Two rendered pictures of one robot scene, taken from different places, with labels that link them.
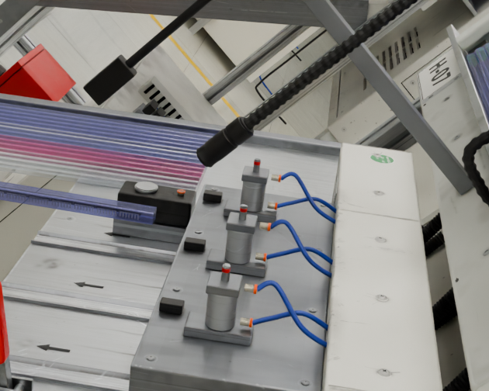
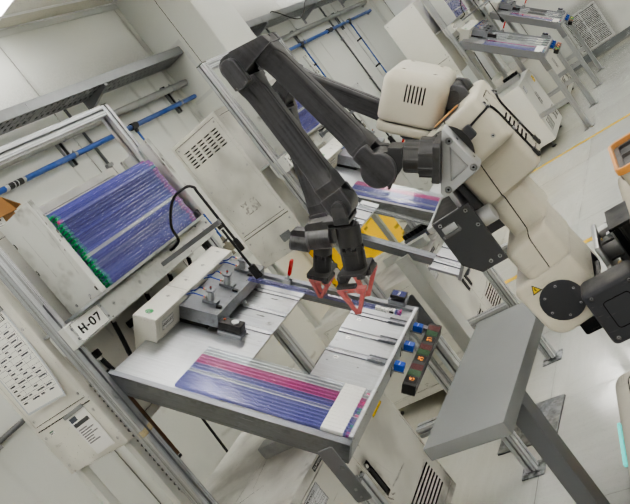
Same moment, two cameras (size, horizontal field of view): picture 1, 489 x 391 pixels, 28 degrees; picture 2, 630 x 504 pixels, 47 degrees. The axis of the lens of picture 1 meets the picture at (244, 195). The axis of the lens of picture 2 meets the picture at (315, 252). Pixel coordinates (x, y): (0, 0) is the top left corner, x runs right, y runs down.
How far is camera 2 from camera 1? 2.85 m
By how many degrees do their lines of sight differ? 126
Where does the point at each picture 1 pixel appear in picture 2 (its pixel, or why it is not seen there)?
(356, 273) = (202, 271)
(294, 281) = (215, 280)
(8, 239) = not seen: outside the picture
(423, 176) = not seen: outside the picture
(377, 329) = (210, 259)
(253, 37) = not seen: outside the picture
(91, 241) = (254, 330)
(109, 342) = (260, 299)
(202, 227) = (228, 297)
